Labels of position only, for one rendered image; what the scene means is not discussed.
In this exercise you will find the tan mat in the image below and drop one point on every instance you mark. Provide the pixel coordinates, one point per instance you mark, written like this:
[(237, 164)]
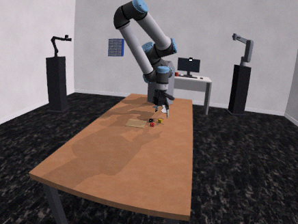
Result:
[(136, 123)]

